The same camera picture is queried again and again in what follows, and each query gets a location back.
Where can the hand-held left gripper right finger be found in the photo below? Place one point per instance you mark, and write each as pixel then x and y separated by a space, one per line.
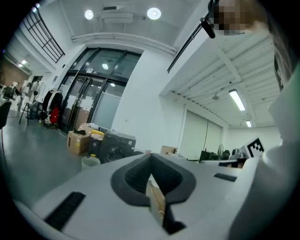
pixel 206 206

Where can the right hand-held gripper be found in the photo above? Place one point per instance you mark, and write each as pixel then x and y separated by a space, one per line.
pixel 254 147

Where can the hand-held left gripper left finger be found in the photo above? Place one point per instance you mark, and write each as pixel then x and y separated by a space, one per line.
pixel 98 211

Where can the grey-green laundry basket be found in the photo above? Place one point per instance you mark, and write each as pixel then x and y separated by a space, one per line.
pixel 90 162

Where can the black washing machine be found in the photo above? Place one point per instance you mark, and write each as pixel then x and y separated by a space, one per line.
pixel 119 145

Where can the long ceiling tube light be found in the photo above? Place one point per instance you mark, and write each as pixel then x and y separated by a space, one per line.
pixel 237 99
pixel 248 123

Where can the white roller shutter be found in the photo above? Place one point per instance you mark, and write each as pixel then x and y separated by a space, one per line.
pixel 199 133

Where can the black yellow-lidded trash bin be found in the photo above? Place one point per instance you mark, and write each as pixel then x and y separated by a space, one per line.
pixel 95 145

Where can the small open cardboard box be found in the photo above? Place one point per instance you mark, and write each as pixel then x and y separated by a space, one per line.
pixel 168 150

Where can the large brown cardboard box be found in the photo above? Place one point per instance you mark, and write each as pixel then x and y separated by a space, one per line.
pixel 76 143

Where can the red bag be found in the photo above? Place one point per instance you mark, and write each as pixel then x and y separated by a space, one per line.
pixel 54 115

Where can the black-framed glass entrance door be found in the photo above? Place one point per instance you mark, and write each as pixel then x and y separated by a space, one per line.
pixel 93 93

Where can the black metal-legged stool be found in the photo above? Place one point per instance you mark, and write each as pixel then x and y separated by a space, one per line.
pixel 25 112

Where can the person's head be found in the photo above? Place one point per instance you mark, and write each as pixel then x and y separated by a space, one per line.
pixel 234 14

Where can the black office chair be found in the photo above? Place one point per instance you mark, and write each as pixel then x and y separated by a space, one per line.
pixel 4 113

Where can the round ceiling light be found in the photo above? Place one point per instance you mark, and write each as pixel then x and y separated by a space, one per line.
pixel 154 13
pixel 89 14

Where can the black metal railing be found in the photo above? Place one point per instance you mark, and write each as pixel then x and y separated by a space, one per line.
pixel 43 35

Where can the white ceiling air conditioner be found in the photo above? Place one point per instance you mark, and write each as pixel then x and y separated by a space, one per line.
pixel 117 14

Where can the black head camera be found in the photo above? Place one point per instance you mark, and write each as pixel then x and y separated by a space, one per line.
pixel 208 28

